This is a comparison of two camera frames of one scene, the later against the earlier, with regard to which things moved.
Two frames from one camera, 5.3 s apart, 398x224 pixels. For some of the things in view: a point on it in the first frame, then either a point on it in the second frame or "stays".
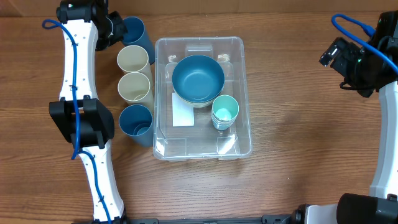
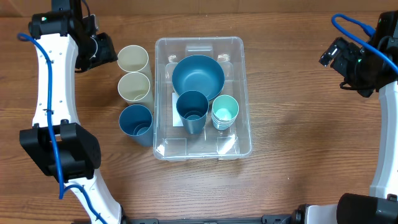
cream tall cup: x=137 y=88 stays
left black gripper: x=122 y=30 to x=109 y=53
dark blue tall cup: x=136 y=35 to x=193 y=106
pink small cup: x=224 y=121 stays
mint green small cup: x=225 y=107 stays
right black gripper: x=366 y=88 stays
